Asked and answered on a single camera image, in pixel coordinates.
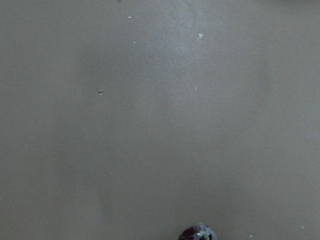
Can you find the dark red cherries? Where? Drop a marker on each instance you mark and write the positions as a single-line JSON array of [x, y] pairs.
[[199, 231]]

